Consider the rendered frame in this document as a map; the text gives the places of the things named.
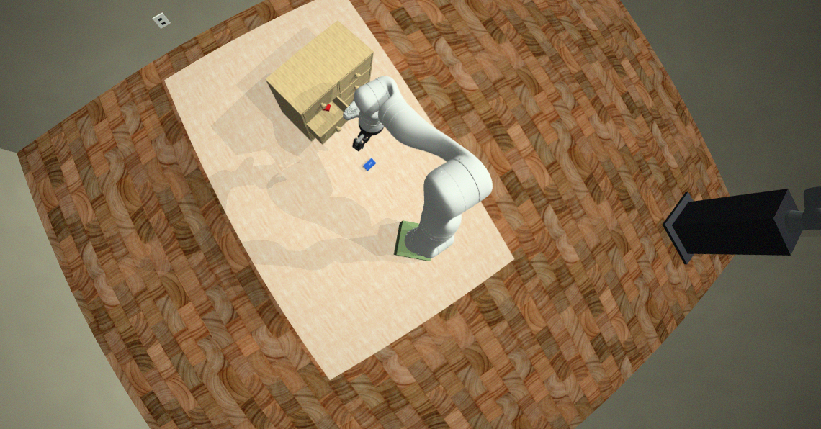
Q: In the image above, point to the light wooden chest of drawers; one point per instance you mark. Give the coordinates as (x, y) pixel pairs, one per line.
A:
(312, 71)

